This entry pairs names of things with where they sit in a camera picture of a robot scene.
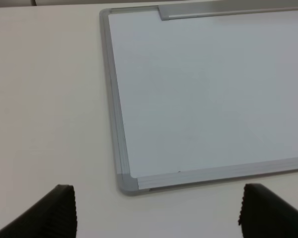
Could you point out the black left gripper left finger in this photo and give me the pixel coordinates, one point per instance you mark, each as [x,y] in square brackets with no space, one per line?
[53,216]

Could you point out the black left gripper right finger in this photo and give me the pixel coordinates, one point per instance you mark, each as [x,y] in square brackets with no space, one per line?
[266,215]

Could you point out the grey marker tray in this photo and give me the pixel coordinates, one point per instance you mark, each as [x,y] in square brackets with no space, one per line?
[213,12]

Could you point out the white aluminium-framed whiteboard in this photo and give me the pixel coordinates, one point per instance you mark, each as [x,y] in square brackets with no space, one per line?
[200,99]

